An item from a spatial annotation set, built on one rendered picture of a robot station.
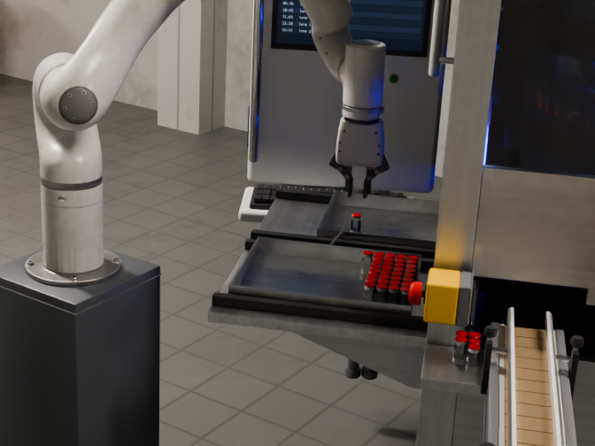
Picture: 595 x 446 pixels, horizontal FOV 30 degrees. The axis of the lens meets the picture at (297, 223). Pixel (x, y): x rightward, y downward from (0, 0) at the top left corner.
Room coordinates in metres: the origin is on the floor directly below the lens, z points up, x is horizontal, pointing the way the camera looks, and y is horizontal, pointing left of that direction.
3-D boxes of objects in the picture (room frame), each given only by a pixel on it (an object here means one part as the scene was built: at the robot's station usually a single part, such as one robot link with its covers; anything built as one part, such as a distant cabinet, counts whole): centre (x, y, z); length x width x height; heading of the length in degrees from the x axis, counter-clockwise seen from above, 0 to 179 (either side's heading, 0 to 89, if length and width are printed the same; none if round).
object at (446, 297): (1.71, -0.26, 0.99); 0.08 x 0.07 x 0.07; 81
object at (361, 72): (2.28, -0.12, 1.24); 0.09 x 0.08 x 0.13; 22
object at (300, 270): (1.99, -0.07, 0.90); 0.34 x 0.26 x 0.04; 81
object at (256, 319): (2.15, -0.14, 0.87); 0.70 x 0.48 x 0.02; 171
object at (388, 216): (2.31, -0.23, 0.90); 0.34 x 0.26 x 0.04; 81
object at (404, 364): (1.91, -0.09, 0.79); 0.34 x 0.03 x 0.13; 81
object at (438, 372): (1.69, -0.30, 0.87); 0.14 x 0.13 x 0.02; 81
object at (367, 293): (1.97, -0.15, 0.90); 0.18 x 0.02 x 0.05; 171
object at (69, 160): (2.09, 0.46, 1.16); 0.19 x 0.12 x 0.24; 21
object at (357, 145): (2.27, -0.12, 1.10); 0.10 x 0.07 x 0.11; 82
